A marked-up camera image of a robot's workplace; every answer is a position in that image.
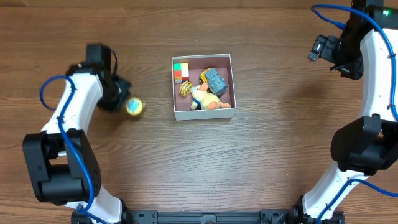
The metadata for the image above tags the small wooden rattle drum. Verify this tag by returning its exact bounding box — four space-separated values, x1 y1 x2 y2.
126 97 144 116

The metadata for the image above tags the multicoloured puzzle cube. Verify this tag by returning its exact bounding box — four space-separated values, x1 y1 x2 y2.
173 63 189 83

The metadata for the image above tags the yellow round ridged toy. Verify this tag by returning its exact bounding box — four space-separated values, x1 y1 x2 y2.
178 80 193 98

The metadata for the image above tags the cream plush animal toy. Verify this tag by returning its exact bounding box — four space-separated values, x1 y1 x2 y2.
190 83 231 110

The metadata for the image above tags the yellow and grey toy truck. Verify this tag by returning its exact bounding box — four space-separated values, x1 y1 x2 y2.
200 68 228 96

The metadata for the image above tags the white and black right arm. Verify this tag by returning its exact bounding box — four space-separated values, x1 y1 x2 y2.
289 0 397 223

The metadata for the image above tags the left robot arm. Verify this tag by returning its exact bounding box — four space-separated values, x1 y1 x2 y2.
22 43 134 223

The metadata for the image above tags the white square cardboard box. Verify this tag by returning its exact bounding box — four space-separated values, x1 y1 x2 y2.
171 54 236 121

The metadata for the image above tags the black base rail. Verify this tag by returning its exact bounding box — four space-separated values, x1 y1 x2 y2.
70 208 345 224

